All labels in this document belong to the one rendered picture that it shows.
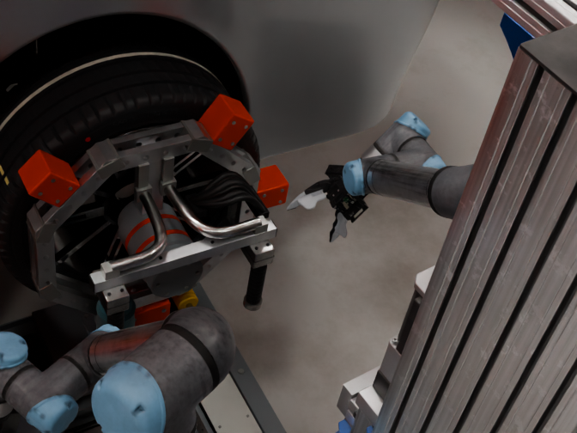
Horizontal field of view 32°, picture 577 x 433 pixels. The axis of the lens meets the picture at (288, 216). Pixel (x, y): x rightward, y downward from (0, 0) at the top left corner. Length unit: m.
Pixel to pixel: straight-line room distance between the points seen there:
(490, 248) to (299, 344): 2.13
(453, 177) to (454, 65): 2.66
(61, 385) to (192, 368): 0.41
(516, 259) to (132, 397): 0.54
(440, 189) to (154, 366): 0.67
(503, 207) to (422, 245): 2.51
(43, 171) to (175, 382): 0.82
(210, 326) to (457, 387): 0.36
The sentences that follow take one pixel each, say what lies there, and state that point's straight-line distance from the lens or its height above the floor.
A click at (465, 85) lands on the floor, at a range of 4.33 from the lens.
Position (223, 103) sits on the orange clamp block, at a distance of 2.18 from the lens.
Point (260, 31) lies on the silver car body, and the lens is 2.35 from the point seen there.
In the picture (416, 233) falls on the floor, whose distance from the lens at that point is 3.62.
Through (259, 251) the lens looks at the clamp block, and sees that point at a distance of 2.17.
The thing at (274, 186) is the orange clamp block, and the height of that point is 0.88.
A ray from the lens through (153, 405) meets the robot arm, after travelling 1.34.
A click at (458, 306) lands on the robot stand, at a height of 1.67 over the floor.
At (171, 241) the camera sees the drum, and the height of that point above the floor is 0.92.
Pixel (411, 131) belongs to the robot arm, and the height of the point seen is 1.17.
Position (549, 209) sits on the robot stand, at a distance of 1.03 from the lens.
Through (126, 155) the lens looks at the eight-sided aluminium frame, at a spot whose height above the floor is 1.12.
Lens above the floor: 2.58
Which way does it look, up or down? 46 degrees down
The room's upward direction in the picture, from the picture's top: 11 degrees clockwise
